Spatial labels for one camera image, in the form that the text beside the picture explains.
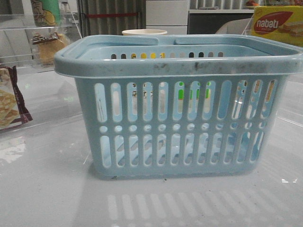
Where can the light blue plastic basket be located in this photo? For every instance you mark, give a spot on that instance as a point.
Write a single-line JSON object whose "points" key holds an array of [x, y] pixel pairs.
{"points": [[137, 126]]}

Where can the cream paper cup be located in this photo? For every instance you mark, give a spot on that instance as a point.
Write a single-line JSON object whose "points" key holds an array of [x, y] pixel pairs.
{"points": [[144, 32]]}

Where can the brown cracker snack bag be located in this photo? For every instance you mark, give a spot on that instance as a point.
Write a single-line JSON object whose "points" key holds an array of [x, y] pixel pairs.
{"points": [[13, 111]]}

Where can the green yellow cartoon package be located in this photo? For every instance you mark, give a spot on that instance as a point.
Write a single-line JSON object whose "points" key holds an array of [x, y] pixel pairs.
{"points": [[46, 12]]}

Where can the white drawer cabinet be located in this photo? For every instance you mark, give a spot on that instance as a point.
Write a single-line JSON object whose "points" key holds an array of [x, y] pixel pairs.
{"points": [[168, 15]]}

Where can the packaged bread with brown label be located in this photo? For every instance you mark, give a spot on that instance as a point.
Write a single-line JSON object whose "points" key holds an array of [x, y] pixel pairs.
{"points": [[49, 45]]}

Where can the clear acrylic shelf left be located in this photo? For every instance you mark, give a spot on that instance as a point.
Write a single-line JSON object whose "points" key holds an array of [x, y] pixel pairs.
{"points": [[16, 41]]}

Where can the green white package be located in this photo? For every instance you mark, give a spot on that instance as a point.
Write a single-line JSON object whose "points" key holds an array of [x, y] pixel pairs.
{"points": [[195, 89]]}

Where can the yellow nabati wafer box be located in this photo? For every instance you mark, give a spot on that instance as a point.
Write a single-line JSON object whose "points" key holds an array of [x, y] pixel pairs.
{"points": [[282, 23]]}

